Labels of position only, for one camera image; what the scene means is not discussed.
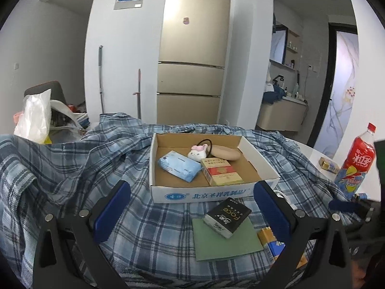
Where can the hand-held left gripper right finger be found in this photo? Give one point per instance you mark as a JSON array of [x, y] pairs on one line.
[[269, 213]]

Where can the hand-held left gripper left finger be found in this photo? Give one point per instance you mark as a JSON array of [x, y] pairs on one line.
[[111, 213]]

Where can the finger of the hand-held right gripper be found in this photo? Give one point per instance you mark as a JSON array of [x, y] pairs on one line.
[[346, 206], [380, 162]]

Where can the black tissue packet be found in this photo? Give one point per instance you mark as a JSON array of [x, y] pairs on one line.
[[227, 216]]

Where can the green card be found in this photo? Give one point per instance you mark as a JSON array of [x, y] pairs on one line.
[[222, 246]]

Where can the red cigarette box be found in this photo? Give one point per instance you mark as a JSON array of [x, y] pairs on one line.
[[221, 173]]

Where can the shallow cardboard box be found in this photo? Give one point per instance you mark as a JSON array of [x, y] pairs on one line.
[[174, 197]]

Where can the beige round pouch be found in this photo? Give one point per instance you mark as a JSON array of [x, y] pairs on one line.
[[225, 153]]

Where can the light blue tissue pack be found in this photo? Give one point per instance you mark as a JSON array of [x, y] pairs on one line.
[[179, 165]]

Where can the red drink bottle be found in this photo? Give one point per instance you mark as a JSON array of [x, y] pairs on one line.
[[359, 156]]

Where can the small yellow box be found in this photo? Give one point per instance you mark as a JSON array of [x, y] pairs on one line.
[[329, 165]]

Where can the blue plaid cloth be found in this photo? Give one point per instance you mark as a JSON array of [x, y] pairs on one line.
[[60, 171]]

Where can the beige vanity cabinet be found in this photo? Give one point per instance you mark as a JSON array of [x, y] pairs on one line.
[[279, 116]]

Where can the stack of books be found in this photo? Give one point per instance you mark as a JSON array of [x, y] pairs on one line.
[[81, 119]]

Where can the white hair dryer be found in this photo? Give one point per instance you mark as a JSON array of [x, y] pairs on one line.
[[299, 96]]

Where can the red plastic bag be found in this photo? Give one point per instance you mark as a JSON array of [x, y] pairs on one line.
[[71, 107]]

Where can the white tote bag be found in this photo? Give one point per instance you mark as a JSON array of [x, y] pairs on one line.
[[64, 108]]

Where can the dark blue clothes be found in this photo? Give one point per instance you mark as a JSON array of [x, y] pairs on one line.
[[272, 94]]

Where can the thin grey pole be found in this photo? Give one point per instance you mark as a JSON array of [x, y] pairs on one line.
[[139, 96]]

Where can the clear plastic bag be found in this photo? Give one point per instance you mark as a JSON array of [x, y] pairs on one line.
[[33, 117]]

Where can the black faucet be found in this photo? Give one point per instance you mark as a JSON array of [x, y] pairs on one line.
[[278, 79]]

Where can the grey chair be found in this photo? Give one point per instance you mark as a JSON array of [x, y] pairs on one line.
[[57, 91]]

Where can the gold refrigerator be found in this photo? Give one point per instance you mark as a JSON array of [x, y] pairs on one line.
[[192, 81]]

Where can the bathroom mirror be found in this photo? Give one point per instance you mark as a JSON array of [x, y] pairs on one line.
[[278, 46]]

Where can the small fridge magnet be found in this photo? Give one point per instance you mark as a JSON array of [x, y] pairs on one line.
[[186, 20]]

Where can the black door frame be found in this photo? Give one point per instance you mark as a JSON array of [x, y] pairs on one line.
[[323, 96]]

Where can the bathroom wall shelf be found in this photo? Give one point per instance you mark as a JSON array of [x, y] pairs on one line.
[[293, 48]]

